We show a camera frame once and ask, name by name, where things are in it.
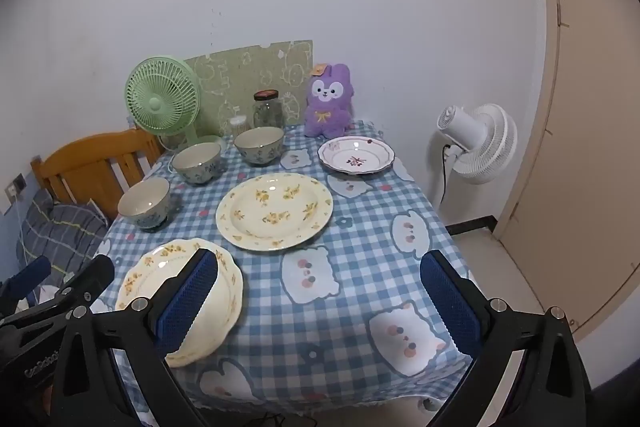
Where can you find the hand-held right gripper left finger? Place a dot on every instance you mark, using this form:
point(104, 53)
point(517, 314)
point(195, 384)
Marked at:
point(192, 302)

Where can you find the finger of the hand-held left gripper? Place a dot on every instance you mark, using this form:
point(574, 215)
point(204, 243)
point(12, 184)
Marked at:
point(95, 274)
point(27, 274)

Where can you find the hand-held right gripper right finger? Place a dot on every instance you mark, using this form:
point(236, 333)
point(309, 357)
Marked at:
point(450, 307)

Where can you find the scalloped yellow floral plate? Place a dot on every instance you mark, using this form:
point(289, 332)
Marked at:
point(150, 277)

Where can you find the cream bowl with blue flowers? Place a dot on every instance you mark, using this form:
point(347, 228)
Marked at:
point(260, 152)
point(197, 169)
point(145, 207)

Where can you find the large round yellow floral plate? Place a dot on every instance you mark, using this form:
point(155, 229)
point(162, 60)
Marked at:
point(275, 212)

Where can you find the white plate with red pattern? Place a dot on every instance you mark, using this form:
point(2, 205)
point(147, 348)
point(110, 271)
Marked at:
point(357, 154)

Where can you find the grey plaid pillow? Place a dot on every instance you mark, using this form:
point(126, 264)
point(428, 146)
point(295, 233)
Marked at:
point(65, 232)

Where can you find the wooden headboard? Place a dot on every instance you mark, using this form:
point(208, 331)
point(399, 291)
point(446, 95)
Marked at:
point(85, 157)

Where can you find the blue checkered cartoon tablecloth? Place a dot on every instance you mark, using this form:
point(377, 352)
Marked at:
point(350, 227)

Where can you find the white standing fan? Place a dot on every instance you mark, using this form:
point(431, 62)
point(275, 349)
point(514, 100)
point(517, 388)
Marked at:
point(475, 127)

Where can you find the clear cotton swab box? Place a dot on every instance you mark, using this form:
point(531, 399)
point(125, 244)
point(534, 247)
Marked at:
point(238, 126)

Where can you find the green desk fan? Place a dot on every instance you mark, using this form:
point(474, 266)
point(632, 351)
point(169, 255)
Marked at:
point(155, 102)

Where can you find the glass jar with dark lid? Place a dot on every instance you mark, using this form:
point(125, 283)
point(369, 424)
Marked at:
point(268, 112)

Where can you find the purple plush bunny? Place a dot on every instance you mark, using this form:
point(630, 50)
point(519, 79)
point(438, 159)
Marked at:
point(327, 112)

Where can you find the green printed board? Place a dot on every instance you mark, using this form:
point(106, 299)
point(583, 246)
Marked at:
point(250, 67)

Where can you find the wall socket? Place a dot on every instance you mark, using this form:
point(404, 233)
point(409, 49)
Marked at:
point(19, 182)

